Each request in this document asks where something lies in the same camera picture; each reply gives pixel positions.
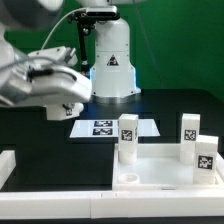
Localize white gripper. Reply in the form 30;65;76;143
0;45;92;108

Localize white square table top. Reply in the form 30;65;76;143
112;143;224;191

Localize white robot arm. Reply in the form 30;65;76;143
0;0;138;107

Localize marker tag sheet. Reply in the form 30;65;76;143
70;119;160;138

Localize white left fence bar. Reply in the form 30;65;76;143
0;150;16;190

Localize white fence bar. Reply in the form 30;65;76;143
0;189;224;220
0;150;16;190

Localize white front fence bar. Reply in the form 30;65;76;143
0;189;224;220

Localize grey cable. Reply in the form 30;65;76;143
39;9;84;51

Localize black camera stand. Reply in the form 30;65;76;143
67;6;120;77

